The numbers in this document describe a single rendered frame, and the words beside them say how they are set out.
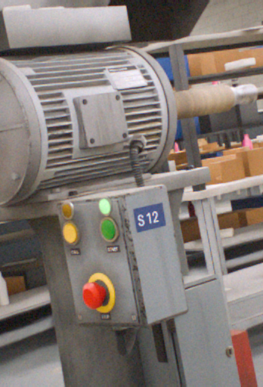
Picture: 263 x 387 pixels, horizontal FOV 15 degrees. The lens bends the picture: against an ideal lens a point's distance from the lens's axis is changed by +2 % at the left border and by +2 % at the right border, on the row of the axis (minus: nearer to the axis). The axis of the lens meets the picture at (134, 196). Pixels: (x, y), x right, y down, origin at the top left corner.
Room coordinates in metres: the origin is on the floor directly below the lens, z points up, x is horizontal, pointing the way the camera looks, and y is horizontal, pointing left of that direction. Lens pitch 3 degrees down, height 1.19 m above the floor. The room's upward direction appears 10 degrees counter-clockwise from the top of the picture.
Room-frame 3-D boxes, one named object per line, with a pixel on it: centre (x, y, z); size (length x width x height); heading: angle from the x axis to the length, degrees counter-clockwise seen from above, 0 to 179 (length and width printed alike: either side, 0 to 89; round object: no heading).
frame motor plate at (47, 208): (1.84, 0.06, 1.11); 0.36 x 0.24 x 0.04; 133
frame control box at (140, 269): (1.55, 0.00, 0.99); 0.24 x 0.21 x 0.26; 133
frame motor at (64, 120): (1.79, 0.10, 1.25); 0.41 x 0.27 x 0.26; 133
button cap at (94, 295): (1.45, 0.08, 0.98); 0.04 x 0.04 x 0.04; 43
